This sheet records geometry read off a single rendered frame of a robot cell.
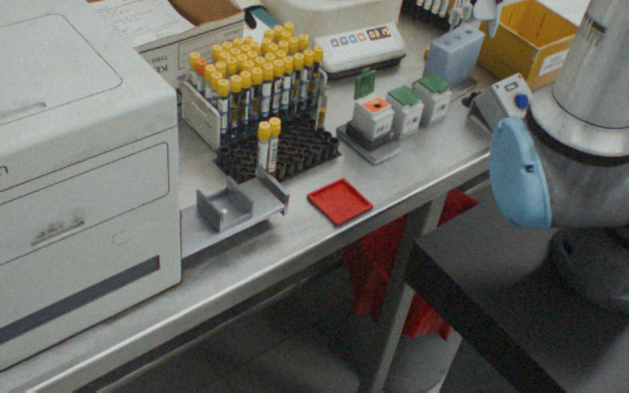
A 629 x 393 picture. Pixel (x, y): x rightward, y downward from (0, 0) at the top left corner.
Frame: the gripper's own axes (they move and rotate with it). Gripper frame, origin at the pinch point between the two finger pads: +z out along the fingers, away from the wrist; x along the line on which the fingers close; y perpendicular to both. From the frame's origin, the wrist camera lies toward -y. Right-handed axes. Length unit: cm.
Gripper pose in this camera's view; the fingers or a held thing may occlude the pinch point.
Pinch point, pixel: (455, 16)
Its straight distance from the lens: 122.4
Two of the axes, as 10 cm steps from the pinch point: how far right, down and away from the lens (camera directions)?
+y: -7.1, 4.3, -5.6
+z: -1.1, 7.2, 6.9
